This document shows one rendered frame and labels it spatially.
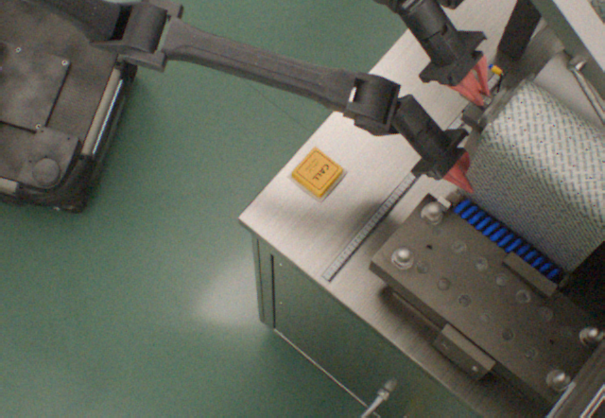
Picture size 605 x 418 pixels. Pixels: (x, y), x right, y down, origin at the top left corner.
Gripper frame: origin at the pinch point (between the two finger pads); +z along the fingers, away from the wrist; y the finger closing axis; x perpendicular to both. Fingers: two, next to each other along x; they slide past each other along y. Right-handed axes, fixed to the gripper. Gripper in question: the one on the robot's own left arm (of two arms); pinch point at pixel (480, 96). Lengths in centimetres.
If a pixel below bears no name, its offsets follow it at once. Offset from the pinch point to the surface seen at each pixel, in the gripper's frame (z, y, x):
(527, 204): 18.5, 5.5, 2.3
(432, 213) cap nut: 15.6, 13.3, -12.3
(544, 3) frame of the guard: -35, 18, 53
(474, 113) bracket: 7.7, -2.7, -10.3
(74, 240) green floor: 23, 47, -145
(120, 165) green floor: 19, 23, -149
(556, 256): 32.0, 5.6, -0.2
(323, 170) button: 8.2, 15.0, -37.4
